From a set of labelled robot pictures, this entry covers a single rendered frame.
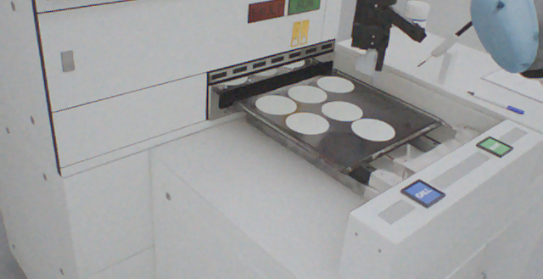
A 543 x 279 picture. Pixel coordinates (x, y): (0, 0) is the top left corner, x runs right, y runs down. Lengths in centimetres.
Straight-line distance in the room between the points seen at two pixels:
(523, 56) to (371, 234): 35
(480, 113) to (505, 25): 67
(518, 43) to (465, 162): 45
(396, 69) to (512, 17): 78
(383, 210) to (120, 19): 61
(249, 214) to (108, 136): 35
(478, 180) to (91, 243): 86
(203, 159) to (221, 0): 36
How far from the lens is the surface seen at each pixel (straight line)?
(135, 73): 111
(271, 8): 128
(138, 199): 128
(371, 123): 123
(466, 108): 131
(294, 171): 115
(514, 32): 64
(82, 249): 129
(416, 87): 137
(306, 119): 120
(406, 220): 85
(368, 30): 114
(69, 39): 103
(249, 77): 129
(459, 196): 94
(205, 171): 114
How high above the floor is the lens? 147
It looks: 29 degrees down
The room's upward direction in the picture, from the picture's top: 6 degrees clockwise
